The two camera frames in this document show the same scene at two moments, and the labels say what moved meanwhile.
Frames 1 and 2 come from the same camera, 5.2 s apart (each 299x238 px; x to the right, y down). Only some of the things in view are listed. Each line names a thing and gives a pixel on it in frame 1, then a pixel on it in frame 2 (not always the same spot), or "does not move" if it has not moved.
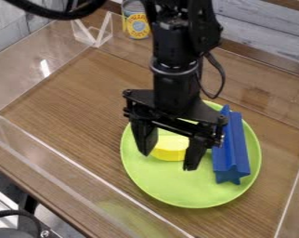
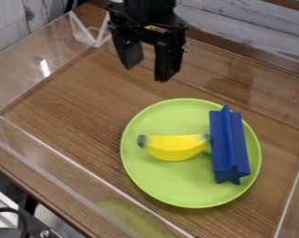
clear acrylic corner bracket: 91,34 does not move
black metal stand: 28,228 does not move
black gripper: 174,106 → 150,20
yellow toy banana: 171,147 does not move
